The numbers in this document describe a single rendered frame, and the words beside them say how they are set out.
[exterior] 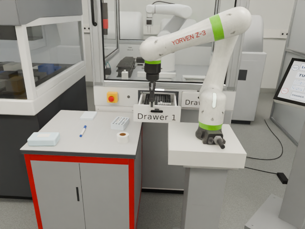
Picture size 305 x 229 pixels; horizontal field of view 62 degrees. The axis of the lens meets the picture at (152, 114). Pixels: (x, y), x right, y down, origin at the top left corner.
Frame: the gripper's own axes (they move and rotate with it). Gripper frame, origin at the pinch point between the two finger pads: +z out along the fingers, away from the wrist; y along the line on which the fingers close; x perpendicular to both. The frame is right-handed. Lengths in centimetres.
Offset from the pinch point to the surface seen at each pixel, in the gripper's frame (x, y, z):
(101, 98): -39, -33, 8
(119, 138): -17.4, 15.9, 14.0
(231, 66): 52, -34, -19
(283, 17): 217, -351, -46
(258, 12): 170, -352, -54
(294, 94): 87, -9, -8
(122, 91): -22.6, -32.9, 1.7
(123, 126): -17.6, -0.4, 13.9
